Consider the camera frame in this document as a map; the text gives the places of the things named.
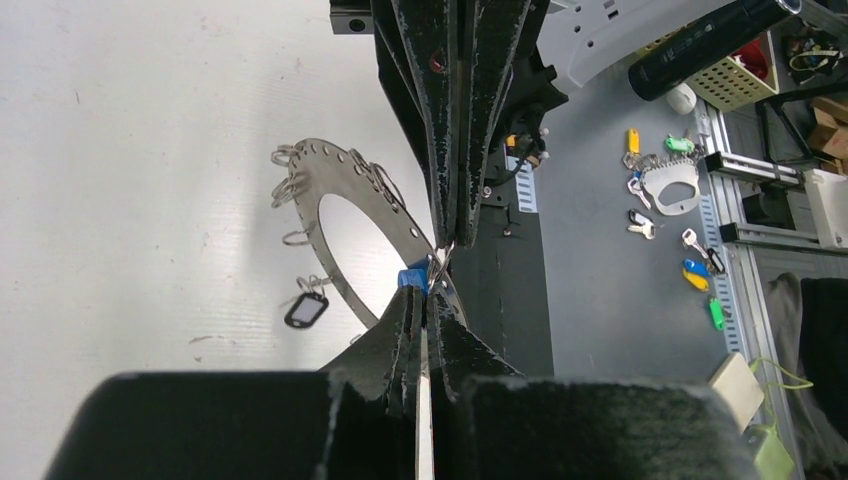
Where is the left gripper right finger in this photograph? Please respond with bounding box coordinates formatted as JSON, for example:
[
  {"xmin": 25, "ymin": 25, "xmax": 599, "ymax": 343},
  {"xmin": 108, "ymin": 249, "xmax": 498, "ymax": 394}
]
[{"xmin": 425, "ymin": 292, "xmax": 520, "ymax": 479}]

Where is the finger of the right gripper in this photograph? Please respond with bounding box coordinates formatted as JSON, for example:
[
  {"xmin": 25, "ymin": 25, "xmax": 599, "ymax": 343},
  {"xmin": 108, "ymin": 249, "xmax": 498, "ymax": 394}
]
[
  {"xmin": 370, "ymin": 1, "xmax": 459, "ymax": 247},
  {"xmin": 457, "ymin": 1, "xmax": 530, "ymax": 247}
]

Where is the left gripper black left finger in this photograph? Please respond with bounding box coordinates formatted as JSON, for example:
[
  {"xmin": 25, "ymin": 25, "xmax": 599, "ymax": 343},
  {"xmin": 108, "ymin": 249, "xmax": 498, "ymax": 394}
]
[{"xmin": 321, "ymin": 286, "xmax": 424, "ymax": 479}]

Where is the blue key tag with key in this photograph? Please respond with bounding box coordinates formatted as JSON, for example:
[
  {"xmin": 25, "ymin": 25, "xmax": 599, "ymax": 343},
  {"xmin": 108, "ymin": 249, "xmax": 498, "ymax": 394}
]
[{"xmin": 397, "ymin": 258, "xmax": 430, "ymax": 296}]

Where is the black key tag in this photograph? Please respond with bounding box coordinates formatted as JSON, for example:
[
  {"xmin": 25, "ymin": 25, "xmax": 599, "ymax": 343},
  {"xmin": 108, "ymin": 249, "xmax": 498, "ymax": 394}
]
[{"xmin": 284, "ymin": 292, "xmax": 329, "ymax": 330}]

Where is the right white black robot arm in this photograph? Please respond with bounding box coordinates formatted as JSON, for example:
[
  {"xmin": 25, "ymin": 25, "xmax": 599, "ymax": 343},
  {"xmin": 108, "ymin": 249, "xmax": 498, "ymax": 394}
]
[{"xmin": 370, "ymin": 1, "xmax": 718, "ymax": 247}]

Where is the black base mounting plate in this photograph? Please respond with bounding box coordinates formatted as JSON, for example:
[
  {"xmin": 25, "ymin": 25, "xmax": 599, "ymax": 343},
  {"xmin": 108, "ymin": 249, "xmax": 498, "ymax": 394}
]
[{"xmin": 450, "ymin": 152, "xmax": 554, "ymax": 376}]

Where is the yellow key tag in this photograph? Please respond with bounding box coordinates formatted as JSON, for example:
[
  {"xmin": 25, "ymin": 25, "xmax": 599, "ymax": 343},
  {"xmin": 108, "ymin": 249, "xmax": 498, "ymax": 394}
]
[
  {"xmin": 682, "ymin": 270, "xmax": 710, "ymax": 292},
  {"xmin": 627, "ymin": 128, "xmax": 641, "ymax": 155}
]

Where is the black cylinder bottle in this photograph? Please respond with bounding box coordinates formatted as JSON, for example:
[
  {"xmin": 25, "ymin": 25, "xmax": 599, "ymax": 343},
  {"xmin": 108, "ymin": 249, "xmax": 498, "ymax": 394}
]
[{"xmin": 628, "ymin": 0, "xmax": 803, "ymax": 101}]

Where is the green key tag spare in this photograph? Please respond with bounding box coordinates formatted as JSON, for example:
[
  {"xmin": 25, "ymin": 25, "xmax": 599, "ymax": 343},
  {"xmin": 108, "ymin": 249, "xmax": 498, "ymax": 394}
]
[{"xmin": 664, "ymin": 136, "xmax": 695, "ymax": 154}]

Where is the black tag key spare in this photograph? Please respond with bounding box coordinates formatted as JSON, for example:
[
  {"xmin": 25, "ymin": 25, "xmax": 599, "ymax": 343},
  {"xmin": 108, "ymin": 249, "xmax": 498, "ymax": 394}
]
[{"xmin": 627, "ymin": 209, "xmax": 656, "ymax": 240}]

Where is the yellow key tag lower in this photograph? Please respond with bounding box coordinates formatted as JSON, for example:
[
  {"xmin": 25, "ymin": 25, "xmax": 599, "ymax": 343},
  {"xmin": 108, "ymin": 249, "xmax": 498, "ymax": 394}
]
[{"xmin": 682, "ymin": 270, "xmax": 710, "ymax": 292}]

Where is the blue key tag spare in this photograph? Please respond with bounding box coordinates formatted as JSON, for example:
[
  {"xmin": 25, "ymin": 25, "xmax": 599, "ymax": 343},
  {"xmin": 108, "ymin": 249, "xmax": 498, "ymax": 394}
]
[{"xmin": 683, "ymin": 259, "xmax": 711, "ymax": 278}]

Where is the white key with black tag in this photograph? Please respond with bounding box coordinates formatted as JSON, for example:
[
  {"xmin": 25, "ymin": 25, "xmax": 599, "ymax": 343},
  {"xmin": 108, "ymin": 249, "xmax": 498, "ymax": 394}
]
[{"xmin": 681, "ymin": 229, "xmax": 726, "ymax": 275}]

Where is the green key tag lower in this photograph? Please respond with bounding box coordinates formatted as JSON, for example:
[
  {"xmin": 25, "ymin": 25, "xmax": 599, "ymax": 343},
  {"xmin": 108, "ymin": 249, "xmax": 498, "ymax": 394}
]
[{"xmin": 707, "ymin": 296, "xmax": 726, "ymax": 331}]

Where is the yellow perforated basket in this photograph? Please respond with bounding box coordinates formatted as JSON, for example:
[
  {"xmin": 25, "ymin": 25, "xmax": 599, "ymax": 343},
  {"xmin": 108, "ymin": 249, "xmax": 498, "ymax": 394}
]
[{"xmin": 686, "ymin": 32, "xmax": 780, "ymax": 112}]

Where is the right white cable duct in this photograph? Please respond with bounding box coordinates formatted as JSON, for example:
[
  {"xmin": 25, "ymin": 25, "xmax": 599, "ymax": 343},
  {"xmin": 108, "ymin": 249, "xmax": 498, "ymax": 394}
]
[{"xmin": 505, "ymin": 156, "xmax": 538, "ymax": 214}]

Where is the aluminium frame rail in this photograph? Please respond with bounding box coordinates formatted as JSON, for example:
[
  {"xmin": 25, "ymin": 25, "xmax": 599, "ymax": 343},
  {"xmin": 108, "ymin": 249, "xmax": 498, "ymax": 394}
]
[{"xmin": 695, "ymin": 99, "xmax": 848, "ymax": 480}]

